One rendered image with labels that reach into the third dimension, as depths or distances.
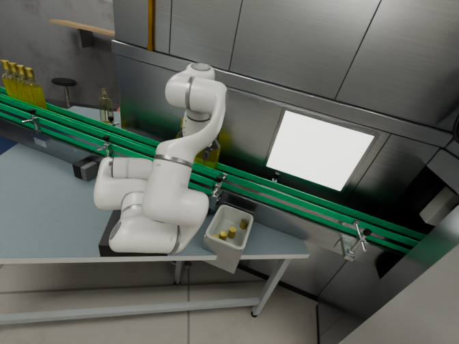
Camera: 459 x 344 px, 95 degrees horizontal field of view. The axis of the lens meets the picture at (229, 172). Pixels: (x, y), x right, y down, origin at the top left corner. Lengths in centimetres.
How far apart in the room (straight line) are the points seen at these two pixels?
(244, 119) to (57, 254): 95
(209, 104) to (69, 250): 78
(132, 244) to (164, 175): 17
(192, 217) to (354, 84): 87
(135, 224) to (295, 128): 82
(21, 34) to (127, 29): 322
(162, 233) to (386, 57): 101
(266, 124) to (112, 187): 73
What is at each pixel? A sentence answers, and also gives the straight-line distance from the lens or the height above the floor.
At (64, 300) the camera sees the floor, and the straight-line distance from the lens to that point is 181.
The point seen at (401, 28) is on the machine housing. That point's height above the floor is 169.
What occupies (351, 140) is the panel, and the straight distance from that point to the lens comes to 112.
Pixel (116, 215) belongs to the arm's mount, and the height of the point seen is 81.
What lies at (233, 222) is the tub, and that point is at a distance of 109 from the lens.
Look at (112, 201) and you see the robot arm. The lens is 68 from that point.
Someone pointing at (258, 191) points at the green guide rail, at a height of 93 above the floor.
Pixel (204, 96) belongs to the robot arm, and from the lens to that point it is 49.
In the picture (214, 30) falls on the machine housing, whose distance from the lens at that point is 114.
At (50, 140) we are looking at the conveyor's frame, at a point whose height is 86.
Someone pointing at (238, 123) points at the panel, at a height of 117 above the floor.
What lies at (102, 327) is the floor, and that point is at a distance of 168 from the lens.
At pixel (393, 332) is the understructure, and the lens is 141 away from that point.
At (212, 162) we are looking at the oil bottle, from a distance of 106.
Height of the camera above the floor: 153
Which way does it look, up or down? 32 degrees down
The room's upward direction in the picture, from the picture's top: 14 degrees clockwise
